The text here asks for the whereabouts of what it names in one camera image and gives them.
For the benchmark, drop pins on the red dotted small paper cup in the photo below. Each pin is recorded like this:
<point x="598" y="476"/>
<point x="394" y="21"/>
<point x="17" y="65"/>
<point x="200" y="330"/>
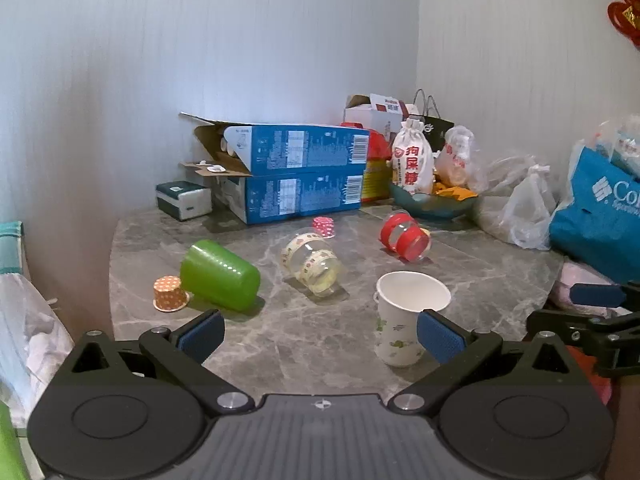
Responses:
<point x="323" y="226"/>

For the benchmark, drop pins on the pink cloth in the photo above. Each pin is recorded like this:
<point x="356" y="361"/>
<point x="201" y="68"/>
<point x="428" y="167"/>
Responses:
<point x="572" y="280"/>

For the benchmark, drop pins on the green plastic object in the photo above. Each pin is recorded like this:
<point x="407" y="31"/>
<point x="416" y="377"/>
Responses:
<point x="7" y="442"/>

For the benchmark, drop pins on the red cloth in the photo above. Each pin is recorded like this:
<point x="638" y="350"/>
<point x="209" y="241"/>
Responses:
<point x="595" y="377"/>

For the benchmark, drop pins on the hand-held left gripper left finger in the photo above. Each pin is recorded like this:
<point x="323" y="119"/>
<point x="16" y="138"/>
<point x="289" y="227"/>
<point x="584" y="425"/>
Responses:
<point x="202" y="336"/>

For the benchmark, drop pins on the orange snacks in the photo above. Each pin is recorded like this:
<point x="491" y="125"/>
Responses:
<point x="452" y="191"/>

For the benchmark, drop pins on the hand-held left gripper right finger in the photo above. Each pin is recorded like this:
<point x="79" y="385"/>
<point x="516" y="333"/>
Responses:
<point x="442" y="342"/>

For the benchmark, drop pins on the white floral paper cup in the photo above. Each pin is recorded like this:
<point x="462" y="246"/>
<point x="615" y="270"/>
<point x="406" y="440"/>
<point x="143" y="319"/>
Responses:
<point x="407" y="317"/>

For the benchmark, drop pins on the orange dotted small paper cup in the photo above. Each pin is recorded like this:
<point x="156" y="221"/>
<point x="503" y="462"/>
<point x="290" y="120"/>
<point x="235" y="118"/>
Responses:
<point x="169" y="294"/>

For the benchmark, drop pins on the red and yellow box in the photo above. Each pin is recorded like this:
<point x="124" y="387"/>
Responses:
<point x="375" y="170"/>

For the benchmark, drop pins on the teal striped cloth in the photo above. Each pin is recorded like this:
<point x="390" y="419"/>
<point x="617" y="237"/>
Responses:
<point x="10" y="247"/>

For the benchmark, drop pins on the white and green small box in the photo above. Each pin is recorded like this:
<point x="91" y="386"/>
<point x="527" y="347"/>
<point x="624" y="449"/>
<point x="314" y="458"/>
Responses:
<point x="182" y="200"/>

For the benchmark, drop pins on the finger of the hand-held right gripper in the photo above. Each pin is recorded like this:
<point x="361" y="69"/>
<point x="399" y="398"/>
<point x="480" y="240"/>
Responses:
<point x="595" y="294"/>
<point x="570" y="327"/>

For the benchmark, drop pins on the white and red cardboard box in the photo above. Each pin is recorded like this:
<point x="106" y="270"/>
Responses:
<point x="380" y="110"/>

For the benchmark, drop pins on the red wall ornament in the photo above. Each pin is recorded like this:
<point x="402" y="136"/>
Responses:
<point x="626" y="14"/>

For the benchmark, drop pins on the teal bowl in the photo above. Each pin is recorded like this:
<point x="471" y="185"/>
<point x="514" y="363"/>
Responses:
<point x="432" y="204"/>

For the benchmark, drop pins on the white bottles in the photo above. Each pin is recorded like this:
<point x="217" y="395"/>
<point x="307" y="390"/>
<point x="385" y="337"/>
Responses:
<point x="226" y="146"/>

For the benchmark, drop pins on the blue shopping bag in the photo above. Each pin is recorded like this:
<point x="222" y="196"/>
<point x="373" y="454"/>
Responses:
<point x="595" y="210"/>

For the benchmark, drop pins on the white plastic bag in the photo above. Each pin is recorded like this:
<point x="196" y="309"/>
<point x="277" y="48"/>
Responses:
<point x="525" y="205"/>

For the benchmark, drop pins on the red clear plastic cup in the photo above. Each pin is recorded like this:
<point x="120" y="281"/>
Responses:
<point x="404" y="236"/>

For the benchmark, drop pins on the open blue cardboard box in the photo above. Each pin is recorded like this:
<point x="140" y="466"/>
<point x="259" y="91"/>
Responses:
<point x="300" y="147"/>

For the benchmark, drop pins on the dark paper gift bag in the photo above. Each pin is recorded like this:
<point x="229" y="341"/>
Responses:
<point x="440" y="127"/>

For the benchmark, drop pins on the clear plastic snack bag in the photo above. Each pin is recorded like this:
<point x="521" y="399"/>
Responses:
<point x="460" y="160"/>

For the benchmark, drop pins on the clear patterned glass cup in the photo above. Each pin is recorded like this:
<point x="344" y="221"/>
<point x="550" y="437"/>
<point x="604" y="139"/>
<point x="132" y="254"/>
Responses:
<point x="311" y="262"/>

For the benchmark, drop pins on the green plastic cup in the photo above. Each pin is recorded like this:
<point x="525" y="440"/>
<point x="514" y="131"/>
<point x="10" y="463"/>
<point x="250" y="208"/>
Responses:
<point x="220" y="275"/>

